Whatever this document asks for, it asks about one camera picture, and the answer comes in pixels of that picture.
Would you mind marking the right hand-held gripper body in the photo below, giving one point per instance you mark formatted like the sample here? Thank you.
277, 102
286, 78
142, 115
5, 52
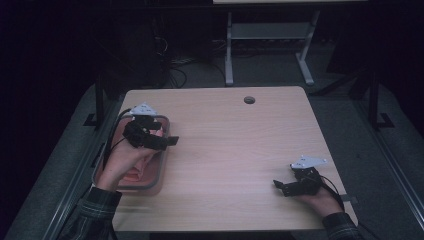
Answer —
306, 183

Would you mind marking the black table bracket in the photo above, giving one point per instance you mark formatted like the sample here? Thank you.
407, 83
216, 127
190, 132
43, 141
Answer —
348, 199

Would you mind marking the black stand post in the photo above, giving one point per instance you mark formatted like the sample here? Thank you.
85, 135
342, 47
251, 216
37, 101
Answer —
373, 100

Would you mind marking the person's left hand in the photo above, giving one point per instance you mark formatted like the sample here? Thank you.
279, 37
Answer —
121, 161

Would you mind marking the white metal frame table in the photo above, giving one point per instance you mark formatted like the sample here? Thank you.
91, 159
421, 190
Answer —
266, 30

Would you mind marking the pink plastic basin grey rim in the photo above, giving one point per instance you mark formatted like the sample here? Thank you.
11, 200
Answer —
156, 166

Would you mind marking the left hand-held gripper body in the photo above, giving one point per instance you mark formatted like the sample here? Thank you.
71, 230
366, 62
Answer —
141, 136

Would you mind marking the person's right hand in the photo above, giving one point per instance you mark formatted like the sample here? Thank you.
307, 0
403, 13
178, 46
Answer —
323, 203

